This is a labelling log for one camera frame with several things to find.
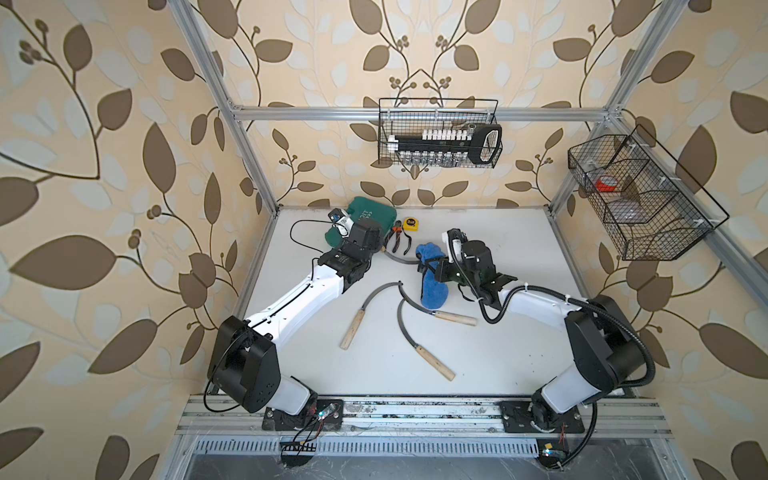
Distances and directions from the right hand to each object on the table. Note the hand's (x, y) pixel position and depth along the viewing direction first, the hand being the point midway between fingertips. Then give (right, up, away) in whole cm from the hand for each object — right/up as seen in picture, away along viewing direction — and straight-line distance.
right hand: (427, 261), depth 89 cm
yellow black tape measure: (-4, +12, +26) cm, 29 cm away
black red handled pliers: (-9, +10, +23) cm, 27 cm away
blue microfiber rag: (+2, -10, -3) cm, 10 cm away
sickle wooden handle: (-13, +3, -2) cm, 14 cm away
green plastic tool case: (-23, +19, +28) cm, 41 cm away
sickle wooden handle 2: (-21, -17, +2) cm, 27 cm away
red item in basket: (+48, +21, -7) cm, 53 cm away
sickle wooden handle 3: (+1, -28, -6) cm, 29 cm away
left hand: (-18, +10, -6) cm, 22 cm away
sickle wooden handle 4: (+8, -17, 0) cm, 19 cm away
